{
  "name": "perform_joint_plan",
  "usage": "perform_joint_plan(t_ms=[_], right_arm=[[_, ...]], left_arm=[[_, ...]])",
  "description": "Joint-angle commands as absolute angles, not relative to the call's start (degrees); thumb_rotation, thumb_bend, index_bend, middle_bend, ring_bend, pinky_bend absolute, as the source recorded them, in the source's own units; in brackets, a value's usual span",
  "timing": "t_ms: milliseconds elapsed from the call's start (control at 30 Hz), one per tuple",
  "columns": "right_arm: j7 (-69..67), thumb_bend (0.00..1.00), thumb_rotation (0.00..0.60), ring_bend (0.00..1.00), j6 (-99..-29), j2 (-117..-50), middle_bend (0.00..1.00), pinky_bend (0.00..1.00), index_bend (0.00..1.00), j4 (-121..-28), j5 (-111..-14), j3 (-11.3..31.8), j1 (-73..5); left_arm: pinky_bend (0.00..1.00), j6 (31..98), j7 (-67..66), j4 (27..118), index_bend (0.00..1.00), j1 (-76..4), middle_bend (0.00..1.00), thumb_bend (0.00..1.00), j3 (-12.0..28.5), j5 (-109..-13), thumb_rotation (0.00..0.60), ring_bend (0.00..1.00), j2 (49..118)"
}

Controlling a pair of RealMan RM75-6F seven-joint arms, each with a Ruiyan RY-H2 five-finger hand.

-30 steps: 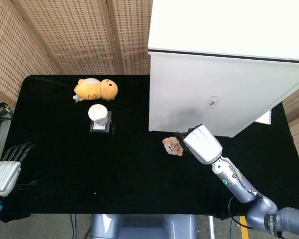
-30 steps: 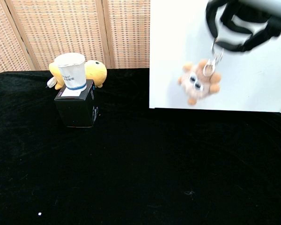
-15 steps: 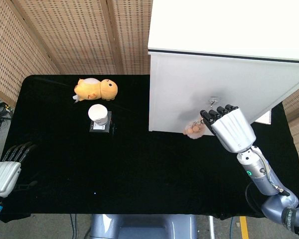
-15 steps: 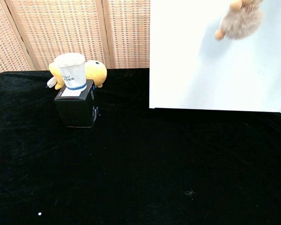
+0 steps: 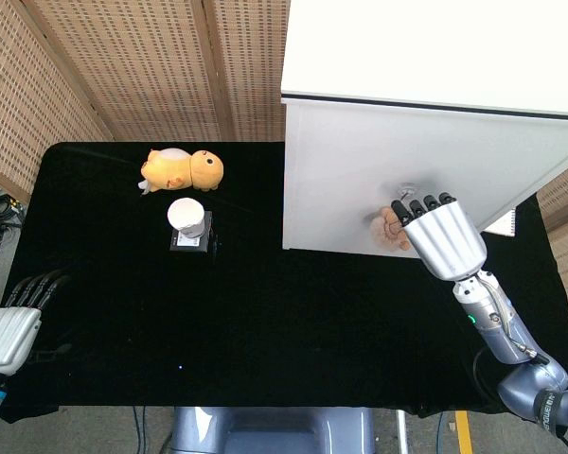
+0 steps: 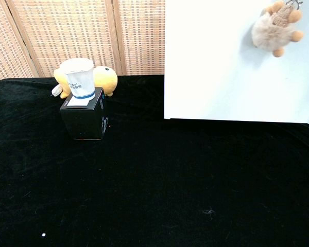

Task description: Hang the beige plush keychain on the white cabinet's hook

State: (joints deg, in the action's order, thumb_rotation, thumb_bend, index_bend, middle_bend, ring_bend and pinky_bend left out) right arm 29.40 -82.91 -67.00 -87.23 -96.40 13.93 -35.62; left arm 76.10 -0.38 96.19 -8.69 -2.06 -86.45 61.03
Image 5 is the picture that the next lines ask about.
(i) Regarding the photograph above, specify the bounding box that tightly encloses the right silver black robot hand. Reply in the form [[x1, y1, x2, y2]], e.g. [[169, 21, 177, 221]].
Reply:
[[390, 191, 488, 283]]

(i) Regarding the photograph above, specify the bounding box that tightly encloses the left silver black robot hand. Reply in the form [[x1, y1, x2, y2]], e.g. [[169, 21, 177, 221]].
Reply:
[[0, 271, 72, 377]]

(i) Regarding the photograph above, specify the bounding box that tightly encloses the tan cabinet knob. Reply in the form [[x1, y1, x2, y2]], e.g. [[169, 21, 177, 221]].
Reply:
[[369, 205, 413, 251]]

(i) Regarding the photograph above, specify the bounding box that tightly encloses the white spiral notebook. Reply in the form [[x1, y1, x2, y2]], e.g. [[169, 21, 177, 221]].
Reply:
[[482, 206, 520, 237]]

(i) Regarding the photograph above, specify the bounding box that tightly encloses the woven bamboo folding screen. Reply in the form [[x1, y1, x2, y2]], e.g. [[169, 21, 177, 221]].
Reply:
[[0, 0, 289, 205], [535, 154, 568, 328]]

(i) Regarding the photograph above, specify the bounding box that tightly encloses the white cabinet box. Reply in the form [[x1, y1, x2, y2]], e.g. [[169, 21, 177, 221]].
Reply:
[[280, 0, 568, 260]]

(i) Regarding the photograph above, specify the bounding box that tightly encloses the metal table leg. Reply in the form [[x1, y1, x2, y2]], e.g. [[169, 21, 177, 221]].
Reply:
[[395, 409, 411, 454]]

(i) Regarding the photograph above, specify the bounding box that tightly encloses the black cardboard box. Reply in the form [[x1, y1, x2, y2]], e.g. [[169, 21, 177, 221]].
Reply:
[[169, 210, 219, 254]]

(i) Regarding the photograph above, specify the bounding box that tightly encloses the white paper cup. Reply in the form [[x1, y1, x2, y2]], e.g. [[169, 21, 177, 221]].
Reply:
[[167, 197, 205, 239]]

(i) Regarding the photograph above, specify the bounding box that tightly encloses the black tablecloth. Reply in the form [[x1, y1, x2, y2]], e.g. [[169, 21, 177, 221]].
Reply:
[[0, 141, 568, 425]]

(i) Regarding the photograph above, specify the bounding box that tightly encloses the yellow plush duck toy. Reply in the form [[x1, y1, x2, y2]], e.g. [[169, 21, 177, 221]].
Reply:
[[138, 147, 225, 195]]

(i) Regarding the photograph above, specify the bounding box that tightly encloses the grey robot torso base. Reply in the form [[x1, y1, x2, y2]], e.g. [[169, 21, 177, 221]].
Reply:
[[163, 406, 378, 454]]

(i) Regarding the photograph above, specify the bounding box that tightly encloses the black cables and power gear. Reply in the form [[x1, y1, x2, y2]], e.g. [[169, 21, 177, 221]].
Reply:
[[0, 188, 27, 259]]

